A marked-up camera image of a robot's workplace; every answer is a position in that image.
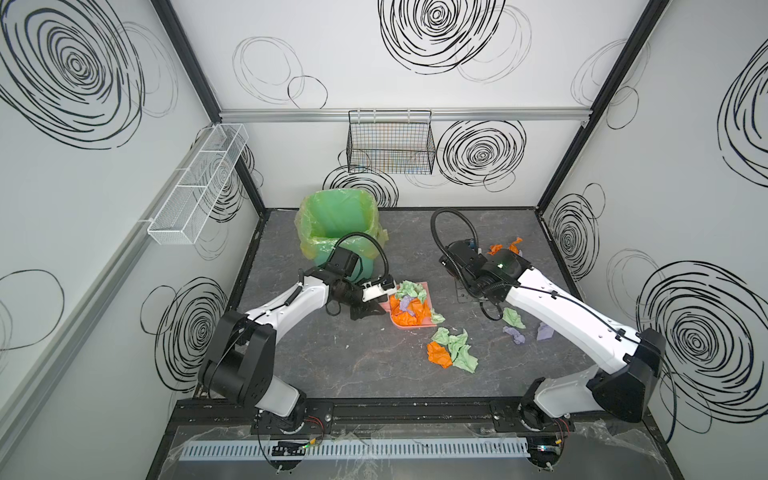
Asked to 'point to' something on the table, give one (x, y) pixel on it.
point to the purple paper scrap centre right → (518, 338)
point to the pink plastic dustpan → (386, 306)
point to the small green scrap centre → (437, 318)
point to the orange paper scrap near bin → (402, 317)
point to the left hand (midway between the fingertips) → (382, 302)
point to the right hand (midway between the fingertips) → (466, 292)
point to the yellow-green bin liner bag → (328, 215)
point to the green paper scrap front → (457, 348)
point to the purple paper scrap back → (404, 305)
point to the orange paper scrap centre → (438, 355)
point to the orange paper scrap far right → (496, 247)
